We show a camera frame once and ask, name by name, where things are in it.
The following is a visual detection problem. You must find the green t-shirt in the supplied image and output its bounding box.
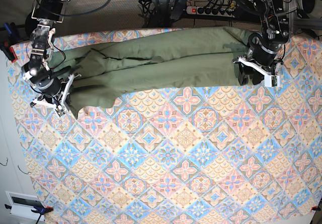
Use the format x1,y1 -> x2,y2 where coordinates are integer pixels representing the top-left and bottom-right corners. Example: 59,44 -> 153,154
49,27 -> 251,116

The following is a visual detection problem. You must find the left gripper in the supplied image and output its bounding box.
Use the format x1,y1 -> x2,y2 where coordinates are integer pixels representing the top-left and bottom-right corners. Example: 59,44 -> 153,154
238,57 -> 277,86

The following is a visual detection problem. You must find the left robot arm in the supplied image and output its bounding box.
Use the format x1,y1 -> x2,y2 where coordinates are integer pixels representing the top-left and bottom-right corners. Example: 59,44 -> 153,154
234,0 -> 321,87

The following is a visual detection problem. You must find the patterned tile tablecloth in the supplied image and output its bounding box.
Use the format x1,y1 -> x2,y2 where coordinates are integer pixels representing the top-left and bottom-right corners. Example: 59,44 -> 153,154
7,37 -> 321,223

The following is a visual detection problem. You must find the blue orange clamp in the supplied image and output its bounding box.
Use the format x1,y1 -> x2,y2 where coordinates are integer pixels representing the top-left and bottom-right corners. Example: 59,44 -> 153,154
5,204 -> 53,216
1,22 -> 18,62

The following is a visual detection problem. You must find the blue orange clamp upper left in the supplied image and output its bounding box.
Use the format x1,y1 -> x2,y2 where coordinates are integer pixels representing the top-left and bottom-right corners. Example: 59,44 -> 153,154
1,22 -> 18,62

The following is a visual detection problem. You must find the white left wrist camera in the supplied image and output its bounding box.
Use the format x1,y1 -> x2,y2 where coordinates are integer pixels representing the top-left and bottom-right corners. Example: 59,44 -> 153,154
233,57 -> 280,88

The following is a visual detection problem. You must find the white power strip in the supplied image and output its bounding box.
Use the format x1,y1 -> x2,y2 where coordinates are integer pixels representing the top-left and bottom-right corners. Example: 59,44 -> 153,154
186,6 -> 235,18

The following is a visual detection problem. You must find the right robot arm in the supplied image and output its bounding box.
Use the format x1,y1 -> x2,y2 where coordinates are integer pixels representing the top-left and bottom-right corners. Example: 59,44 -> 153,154
22,0 -> 75,116

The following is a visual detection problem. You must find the orange clamp lower right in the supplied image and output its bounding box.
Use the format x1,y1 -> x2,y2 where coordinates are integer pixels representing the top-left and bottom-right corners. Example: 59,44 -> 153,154
311,206 -> 321,211

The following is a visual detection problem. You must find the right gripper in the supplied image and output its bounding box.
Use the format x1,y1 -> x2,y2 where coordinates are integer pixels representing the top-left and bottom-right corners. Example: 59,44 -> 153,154
29,72 -> 76,111

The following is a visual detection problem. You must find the white wall outlet box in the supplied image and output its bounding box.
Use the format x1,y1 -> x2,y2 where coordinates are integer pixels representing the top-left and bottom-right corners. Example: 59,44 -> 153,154
5,191 -> 42,220

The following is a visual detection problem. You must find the black round stool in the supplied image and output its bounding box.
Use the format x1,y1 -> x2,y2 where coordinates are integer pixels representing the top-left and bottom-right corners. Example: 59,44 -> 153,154
25,12 -> 38,37

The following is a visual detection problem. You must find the blue orange clamp lower left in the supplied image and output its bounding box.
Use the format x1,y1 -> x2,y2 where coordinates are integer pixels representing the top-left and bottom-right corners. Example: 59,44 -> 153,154
5,204 -> 53,216

